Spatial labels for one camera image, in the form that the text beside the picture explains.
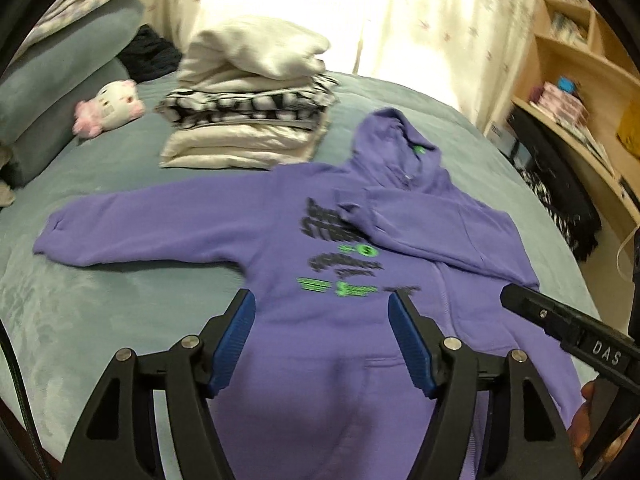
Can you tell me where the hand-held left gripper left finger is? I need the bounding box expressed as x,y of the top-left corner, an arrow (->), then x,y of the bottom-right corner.
59,288 -> 257,480

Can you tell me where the black white fringed scarf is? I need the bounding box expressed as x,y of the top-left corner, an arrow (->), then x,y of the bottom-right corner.
505,105 -> 603,262

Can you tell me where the white box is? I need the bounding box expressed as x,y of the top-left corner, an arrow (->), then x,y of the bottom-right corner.
486,120 -> 517,157

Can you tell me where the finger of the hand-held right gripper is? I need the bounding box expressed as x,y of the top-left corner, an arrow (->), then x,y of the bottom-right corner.
500,284 -> 582,347

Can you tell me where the black white checkered folded garment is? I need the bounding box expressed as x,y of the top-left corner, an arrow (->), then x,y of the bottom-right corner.
154,74 -> 341,132

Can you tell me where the dark cloth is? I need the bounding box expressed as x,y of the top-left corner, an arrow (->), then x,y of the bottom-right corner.
120,25 -> 183,84

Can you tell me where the cream floral curtain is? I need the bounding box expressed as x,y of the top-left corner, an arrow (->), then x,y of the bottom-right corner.
150,0 -> 547,133

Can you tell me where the yellow bag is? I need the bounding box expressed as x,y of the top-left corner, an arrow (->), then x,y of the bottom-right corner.
616,104 -> 640,149

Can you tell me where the wooden shelf unit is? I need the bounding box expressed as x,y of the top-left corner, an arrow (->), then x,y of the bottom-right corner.
507,0 -> 640,306

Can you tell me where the thick cream folded garment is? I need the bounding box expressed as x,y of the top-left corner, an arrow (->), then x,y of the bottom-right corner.
159,110 -> 333,170

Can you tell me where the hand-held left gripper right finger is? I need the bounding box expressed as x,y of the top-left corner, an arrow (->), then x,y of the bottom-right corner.
387,290 -> 583,480

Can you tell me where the purple hoodie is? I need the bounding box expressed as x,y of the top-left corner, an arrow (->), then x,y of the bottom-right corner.
34,107 -> 588,480

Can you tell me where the black cable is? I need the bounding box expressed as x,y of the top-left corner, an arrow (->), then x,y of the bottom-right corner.
0,319 -> 42,480

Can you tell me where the stack of pink boxes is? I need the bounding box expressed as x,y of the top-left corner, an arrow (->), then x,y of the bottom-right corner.
530,81 -> 587,127

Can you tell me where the grey-blue bedspread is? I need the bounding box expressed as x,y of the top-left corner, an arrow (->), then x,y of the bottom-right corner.
0,70 -> 621,480

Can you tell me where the grey-blue pillow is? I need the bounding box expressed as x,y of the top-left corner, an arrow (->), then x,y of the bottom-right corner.
0,57 -> 132,188
7,0 -> 147,96

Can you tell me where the pile of flat books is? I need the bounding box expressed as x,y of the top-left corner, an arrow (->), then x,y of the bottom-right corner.
574,119 -> 617,173

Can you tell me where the pink white plush toy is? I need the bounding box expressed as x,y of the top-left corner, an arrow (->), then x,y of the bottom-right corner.
74,80 -> 147,138

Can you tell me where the person's right hand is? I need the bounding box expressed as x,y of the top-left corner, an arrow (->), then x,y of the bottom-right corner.
571,380 -> 601,467

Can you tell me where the row of books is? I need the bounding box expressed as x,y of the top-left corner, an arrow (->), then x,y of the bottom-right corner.
547,10 -> 589,45

